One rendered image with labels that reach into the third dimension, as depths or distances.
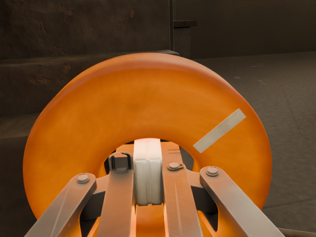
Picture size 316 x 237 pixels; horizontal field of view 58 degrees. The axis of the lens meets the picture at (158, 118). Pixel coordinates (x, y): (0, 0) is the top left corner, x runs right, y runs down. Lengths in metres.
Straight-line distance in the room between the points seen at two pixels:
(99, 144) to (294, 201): 1.57
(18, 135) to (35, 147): 0.21
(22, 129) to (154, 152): 0.26
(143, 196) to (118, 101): 0.05
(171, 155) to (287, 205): 1.51
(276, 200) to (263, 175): 1.49
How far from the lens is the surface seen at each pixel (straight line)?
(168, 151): 0.17
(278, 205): 1.65
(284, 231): 0.39
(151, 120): 0.16
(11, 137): 0.38
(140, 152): 0.15
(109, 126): 0.16
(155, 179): 0.15
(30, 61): 0.47
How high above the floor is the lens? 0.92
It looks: 19 degrees down
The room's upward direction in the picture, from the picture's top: 2 degrees counter-clockwise
